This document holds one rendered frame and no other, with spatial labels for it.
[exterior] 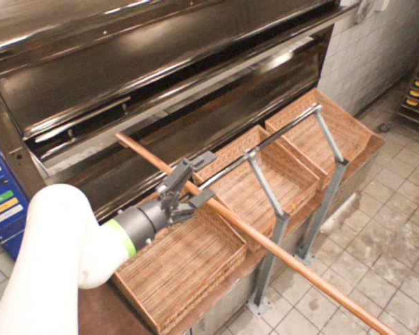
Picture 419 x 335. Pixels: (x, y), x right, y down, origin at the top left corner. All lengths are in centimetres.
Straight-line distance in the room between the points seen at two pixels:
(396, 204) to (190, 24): 227
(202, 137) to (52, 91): 82
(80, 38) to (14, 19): 19
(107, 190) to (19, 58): 67
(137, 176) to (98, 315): 66
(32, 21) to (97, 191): 72
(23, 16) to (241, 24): 89
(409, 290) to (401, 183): 100
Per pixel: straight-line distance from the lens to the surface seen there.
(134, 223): 71
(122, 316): 166
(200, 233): 180
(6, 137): 117
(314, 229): 218
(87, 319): 170
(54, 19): 106
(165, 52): 131
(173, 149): 161
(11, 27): 103
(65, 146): 107
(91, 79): 118
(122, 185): 152
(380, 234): 282
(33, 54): 109
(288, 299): 233
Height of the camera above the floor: 210
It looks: 47 degrees down
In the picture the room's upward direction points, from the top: straight up
